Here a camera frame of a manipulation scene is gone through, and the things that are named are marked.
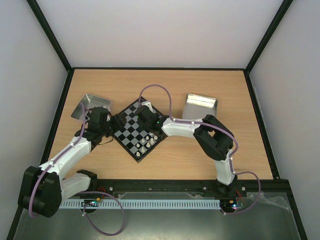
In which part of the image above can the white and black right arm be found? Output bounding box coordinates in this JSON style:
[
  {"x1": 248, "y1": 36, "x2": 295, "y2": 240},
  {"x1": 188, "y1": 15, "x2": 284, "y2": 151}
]
[{"x1": 135, "y1": 105, "x2": 238, "y2": 196}]

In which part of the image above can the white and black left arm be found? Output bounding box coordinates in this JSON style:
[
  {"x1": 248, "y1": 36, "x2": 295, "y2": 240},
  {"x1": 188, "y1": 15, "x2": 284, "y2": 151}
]
[{"x1": 18, "y1": 104, "x2": 126, "y2": 218}]

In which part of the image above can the black and white chessboard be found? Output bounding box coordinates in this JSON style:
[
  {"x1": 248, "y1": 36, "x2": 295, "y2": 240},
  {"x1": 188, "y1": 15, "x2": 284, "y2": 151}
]
[{"x1": 113, "y1": 97, "x2": 165, "y2": 163}]

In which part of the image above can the silver metal tin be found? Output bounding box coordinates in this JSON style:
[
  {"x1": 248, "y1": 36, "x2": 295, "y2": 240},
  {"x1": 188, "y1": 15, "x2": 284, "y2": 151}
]
[{"x1": 71, "y1": 93, "x2": 112, "y2": 120}]

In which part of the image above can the gold-rimmed metal tin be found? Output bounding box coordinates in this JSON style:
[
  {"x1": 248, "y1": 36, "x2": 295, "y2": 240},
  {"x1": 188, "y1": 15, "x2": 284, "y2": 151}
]
[{"x1": 182, "y1": 93, "x2": 218, "y2": 120}]

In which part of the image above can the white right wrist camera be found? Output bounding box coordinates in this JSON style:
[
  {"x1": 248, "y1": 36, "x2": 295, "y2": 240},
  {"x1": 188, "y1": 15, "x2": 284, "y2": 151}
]
[{"x1": 141, "y1": 101, "x2": 154, "y2": 112}]

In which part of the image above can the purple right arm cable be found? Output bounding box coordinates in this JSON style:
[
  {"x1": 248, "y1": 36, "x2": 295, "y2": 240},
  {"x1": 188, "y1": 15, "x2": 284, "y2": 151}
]
[{"x1": 138, "y1": 84, "x2": 262, "y2": 217}]

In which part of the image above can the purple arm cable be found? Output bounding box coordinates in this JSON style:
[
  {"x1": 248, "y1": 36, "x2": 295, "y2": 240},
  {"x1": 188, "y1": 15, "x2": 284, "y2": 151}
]
[
  {"x1": 138, "y1": 84, "x2": 262, "y2": 217},
  {"x1": 29, "y1": 101, "x2": 126, "y2": 236}
]

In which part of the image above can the black enclosure frame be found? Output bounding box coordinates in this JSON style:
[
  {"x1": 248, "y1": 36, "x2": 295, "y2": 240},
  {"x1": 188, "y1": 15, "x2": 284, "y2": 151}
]
[{"x1": 4, "y1": 0, "x2": 310, "y2": 240}]

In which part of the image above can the light blue slotted cable duct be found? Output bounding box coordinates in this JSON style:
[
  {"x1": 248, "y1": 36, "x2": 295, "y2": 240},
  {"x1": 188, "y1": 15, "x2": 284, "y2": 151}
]
[{"x1": 59, "y1": 199, "x2": 221, "y2": 210}]

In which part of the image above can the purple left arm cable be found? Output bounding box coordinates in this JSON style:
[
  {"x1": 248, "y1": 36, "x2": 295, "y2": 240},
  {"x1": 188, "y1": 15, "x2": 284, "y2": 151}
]
[{"x1": 29, "y1": 101, "x2": 126, "y2": 236}]

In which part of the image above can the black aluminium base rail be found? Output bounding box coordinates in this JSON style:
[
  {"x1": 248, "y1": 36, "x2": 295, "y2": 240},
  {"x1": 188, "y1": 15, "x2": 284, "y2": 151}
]
[{"x1": 88, "y1": 179, "x2": 292, "y2": 199}]

